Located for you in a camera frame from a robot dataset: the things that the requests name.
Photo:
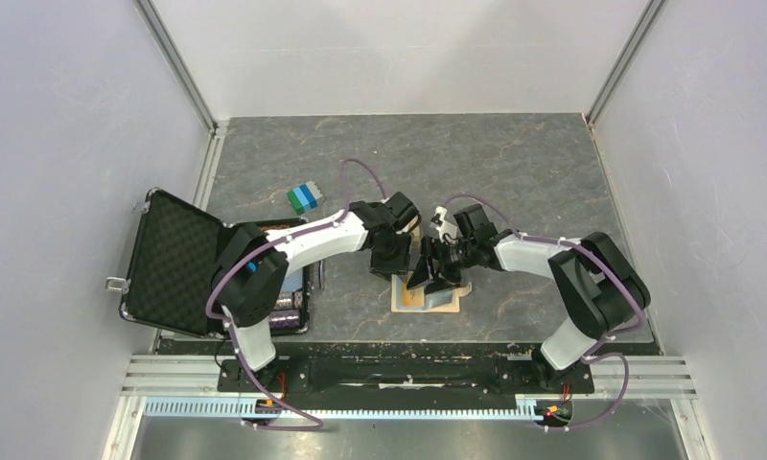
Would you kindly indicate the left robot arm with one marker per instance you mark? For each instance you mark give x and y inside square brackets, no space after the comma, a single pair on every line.
[251,269]

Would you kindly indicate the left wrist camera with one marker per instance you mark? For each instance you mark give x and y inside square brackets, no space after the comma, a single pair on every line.
[402,213]

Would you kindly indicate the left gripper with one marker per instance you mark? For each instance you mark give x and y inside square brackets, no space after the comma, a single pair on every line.
[400,264]

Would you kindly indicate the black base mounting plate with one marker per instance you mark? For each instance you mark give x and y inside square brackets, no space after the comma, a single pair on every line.
[304,375]

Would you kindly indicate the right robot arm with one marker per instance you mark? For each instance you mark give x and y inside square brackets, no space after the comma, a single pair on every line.
[602,294]

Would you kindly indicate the orange credit card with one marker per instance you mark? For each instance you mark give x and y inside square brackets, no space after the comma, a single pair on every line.
[411,298]

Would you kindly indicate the beige leather card holder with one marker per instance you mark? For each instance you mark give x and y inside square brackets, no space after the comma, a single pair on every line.
[447,301]

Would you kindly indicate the black foam-lined case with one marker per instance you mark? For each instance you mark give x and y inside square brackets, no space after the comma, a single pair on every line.
[170,271]

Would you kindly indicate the green blue grey block stack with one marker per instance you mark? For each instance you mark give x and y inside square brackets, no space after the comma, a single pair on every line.
[305,197]

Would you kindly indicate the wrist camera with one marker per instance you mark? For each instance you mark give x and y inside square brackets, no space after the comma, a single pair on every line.
[402,213]
[471,224]

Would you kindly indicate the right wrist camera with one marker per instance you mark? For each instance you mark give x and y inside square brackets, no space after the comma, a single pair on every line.
[471,224]

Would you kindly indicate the white cable duct strip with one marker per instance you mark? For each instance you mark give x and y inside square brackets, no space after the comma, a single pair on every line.
[258,409]

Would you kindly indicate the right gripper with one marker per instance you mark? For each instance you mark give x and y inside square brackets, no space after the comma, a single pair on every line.
[435,249]

